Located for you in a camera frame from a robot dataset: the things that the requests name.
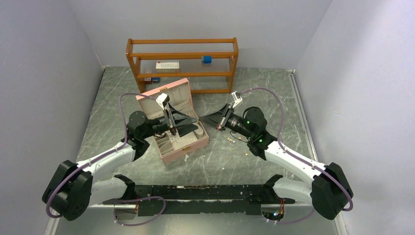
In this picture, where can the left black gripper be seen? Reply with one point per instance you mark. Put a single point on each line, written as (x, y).
(174, 117)

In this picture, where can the beige watch pillow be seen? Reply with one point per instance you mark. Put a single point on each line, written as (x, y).
(199, 133)

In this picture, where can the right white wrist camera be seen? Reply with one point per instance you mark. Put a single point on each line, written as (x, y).
(236, 98)

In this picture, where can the orange wooden shelf rack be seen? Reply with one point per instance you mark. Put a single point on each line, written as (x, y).
(142, 56)

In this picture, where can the blue cube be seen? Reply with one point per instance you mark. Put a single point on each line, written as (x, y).
(206, 60)

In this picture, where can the gold pearl bangle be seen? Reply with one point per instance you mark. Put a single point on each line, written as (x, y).
(234, 140)

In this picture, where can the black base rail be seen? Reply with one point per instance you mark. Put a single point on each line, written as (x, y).
(247, 199)

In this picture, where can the pink jewelry box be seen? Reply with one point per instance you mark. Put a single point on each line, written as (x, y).
(172, 147)

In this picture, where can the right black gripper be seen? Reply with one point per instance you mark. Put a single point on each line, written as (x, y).
(219, 119)

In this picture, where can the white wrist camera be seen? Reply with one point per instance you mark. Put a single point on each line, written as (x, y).
(236, 98)
(162, 100)

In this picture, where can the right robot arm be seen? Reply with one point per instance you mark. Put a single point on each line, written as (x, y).
(323, 186)

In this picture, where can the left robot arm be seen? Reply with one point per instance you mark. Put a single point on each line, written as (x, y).
(76, 186)

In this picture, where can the white red-print box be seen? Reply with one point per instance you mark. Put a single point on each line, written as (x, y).
(167, 66)

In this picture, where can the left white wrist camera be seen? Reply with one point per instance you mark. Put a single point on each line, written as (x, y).
(162, 100)

